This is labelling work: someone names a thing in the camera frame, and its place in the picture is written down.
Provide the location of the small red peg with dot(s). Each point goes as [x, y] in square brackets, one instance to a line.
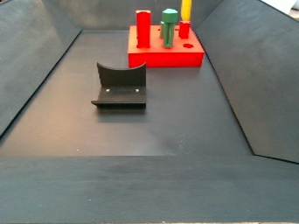
[184, 29]

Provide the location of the black curved holder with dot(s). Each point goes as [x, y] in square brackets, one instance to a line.
[121, 87]

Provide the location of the yellow two-pronged peg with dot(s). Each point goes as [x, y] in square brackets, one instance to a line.
[186, 10]

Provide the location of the tall red block peg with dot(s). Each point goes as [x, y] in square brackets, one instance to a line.
[143, 28]

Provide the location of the short green cylinder peg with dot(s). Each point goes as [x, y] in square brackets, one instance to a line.
[162, 29]

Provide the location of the red peg board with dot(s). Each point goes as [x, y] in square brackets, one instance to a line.
[186, 53]

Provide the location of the tall green two-pronged peg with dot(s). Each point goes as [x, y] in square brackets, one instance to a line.
[170, 18]

